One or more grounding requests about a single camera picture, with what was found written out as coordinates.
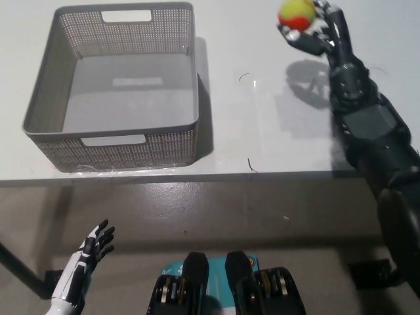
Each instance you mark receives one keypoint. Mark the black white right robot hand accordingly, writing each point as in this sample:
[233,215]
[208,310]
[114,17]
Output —
[338,36]

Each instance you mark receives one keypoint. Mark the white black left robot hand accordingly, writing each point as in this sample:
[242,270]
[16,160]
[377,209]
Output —
[75,265]

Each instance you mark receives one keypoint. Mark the yellow and orange tennis ball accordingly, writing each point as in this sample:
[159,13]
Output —
[295,14]

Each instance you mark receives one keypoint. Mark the grey perforated plastic basket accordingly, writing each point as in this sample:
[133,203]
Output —
[131,98]

